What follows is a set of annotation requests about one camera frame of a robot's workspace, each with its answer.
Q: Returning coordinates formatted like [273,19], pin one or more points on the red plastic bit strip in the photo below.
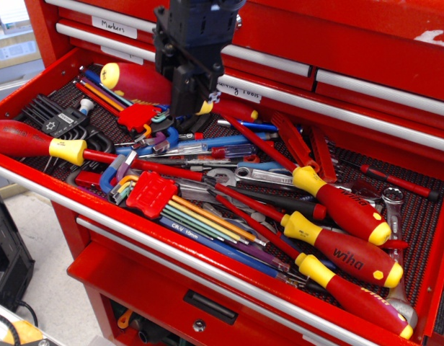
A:
[322,154]

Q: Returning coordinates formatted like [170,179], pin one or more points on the blue pen tool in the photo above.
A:
[256,127]

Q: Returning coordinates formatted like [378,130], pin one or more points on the silver adjustable wrench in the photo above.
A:
[265,176]

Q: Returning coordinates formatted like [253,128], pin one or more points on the black torx key set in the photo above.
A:
[69,123]

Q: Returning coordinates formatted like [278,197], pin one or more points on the red yellow wiha screwdriver upper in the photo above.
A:
[352,213]

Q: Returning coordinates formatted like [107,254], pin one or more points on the clear handle tester screwdriver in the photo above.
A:
[221,152]

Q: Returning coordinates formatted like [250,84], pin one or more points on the black box on floor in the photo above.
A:
[16,264]

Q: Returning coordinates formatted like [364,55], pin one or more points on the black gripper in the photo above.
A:
[189,37]

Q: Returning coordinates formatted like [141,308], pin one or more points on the red holder hex keys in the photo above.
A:
[136,119]
[155,196]

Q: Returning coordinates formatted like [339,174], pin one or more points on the red yellow wiha screwdriver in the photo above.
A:
[355,256]
[353,298]
[352,213]

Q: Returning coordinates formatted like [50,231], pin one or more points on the blue 10mm hex key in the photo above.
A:
[221,248]

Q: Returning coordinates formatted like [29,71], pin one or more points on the red plastic bit holder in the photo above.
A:
[293,141]

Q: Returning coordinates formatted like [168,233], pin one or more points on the small red black screwdriver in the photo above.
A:
[371,171]

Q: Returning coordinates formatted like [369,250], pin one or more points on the open red tool drawer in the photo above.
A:
[179,269]

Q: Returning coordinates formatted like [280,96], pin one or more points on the red holder hex keys front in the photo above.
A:
[155,196]

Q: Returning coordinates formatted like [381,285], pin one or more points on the large red screwdriver left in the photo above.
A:
[21,140]

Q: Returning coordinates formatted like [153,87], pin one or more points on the red yellow wiha screwdriver lower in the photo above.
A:
[353,298]

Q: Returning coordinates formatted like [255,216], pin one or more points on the red tool cabinet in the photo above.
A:
[371,74]

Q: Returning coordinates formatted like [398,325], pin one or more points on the red yellow screwdriver back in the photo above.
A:
[236,109]

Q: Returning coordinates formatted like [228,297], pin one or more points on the red holder hex keys back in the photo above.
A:
[136,119]

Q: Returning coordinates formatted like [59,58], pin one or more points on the red yellow wiha screwdriver middle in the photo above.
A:
[355,256]

